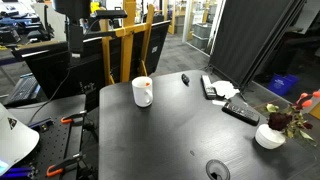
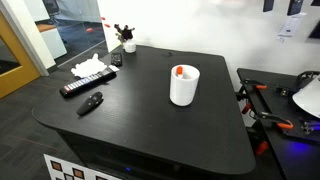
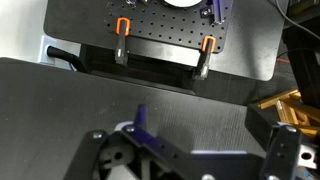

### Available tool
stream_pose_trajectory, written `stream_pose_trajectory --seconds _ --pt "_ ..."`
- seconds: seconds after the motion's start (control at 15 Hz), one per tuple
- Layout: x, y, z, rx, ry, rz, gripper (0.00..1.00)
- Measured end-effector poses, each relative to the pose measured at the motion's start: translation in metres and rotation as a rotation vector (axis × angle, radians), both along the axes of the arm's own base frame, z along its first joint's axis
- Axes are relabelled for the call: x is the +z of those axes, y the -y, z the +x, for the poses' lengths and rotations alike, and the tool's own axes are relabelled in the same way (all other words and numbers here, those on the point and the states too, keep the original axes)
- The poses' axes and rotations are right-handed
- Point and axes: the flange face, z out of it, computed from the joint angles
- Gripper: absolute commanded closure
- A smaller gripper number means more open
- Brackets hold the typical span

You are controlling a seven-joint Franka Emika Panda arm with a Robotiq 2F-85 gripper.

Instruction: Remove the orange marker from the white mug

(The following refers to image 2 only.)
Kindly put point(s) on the orange dry erase marker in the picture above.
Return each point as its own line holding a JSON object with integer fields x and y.
{"x": 179, "y": 70}

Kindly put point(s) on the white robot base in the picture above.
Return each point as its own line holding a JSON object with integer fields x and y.
{"x": 310, "y": 98}

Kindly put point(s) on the white ceramic mug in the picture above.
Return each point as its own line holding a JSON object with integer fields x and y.
{"x": 183, "y": 91}

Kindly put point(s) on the white paper slip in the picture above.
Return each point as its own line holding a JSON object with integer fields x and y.
{"x": 114, "y": 68}

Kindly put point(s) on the small white vase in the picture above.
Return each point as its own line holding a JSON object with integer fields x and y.
{"x": 130, "y": 46}

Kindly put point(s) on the short flat black remote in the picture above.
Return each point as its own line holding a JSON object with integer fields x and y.
{"x": 116, "y": 59}

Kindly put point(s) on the white pot with black tools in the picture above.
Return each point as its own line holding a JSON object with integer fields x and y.
{"x": 126, "y": 32}

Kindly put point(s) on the small curved black remote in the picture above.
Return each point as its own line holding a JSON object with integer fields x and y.
{"x": 89, "y": 104}

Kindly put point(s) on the long black tv remote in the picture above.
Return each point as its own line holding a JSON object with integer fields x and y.
{"x": 86, "y": 82}

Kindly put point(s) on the crumpled white tissue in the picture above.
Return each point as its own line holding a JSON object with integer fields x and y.
{"x": 88, "y": 67}

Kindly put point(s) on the orange glass sticker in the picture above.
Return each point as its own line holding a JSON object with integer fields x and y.
{"x": 89, "y": 30}
{"x": 103, "y": 18}
{"x": 107, "y": 25}

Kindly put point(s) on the black table cabinet base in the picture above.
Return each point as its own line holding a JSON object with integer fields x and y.
{"x": 106, "y": 156}

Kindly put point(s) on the black clamp with orange tip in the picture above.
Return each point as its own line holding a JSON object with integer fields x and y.
{"x": 255, "y": 84}

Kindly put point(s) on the white cabinet with wood top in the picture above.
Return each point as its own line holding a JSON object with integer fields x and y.
{"x": 53, "y": 41}

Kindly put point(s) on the calibration board with brown squares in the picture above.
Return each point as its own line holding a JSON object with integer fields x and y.
{"x": 66, "y": 168}

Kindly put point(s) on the wooden door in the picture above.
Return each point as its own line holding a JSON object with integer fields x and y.
{"x": 16, "y": 75}

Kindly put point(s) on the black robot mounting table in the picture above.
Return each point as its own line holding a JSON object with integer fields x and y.
{"x": 293, "y": 156}

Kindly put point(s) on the blue lit electronic device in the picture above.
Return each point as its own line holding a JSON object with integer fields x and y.
{"x": 310, "y": 126}

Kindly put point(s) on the black wall mounted device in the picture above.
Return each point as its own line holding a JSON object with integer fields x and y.
{"x": 315, "y": 30}
{"x": 268, "y": 5}
{"x": 295, "y": 6}

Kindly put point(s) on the white wall paper sheet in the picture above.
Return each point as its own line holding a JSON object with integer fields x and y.
{"x": 290, "y": 26}

